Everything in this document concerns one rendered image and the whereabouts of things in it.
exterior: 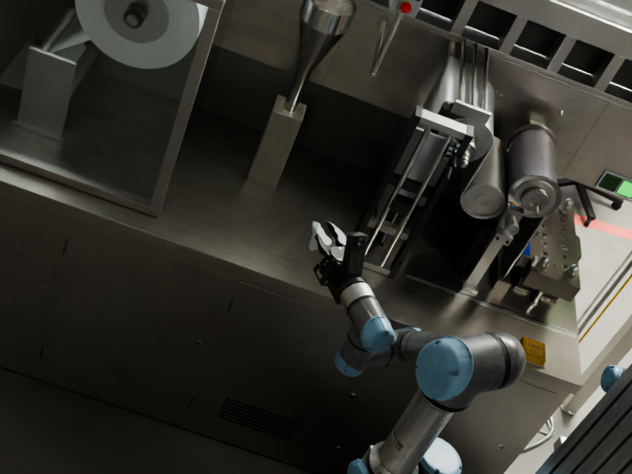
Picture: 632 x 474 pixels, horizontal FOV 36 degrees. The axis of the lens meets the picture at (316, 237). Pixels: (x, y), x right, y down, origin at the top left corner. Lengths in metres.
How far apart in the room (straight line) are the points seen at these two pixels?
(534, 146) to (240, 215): 0.87
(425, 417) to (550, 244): 1.17
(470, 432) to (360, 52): 1.20
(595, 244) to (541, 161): 2.31
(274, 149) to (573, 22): 0.91
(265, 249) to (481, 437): 0.91
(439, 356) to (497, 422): 1.16
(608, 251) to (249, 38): 2.68
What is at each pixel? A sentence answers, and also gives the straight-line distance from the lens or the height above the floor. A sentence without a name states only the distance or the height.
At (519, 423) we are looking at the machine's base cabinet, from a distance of 3.03.
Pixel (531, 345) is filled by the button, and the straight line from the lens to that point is 2.84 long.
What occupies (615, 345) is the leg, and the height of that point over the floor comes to 0.43.
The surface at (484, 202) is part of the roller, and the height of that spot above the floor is 1.17.
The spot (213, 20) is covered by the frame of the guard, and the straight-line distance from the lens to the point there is 2.31.
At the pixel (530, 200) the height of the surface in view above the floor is 1.25.
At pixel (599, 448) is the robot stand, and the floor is 1.45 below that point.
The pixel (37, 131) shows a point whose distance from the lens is 2.66.
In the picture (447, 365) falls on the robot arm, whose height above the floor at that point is 1.44.
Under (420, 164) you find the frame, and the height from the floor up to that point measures 1.29.
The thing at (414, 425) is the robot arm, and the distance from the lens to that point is 2.03.
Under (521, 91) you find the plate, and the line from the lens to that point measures 2.97.
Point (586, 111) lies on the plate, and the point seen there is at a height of 1.38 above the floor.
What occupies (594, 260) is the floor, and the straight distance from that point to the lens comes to 4.98.
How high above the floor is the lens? 2.71
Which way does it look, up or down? 40 degrees down
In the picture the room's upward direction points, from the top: 25 degrees clockwise
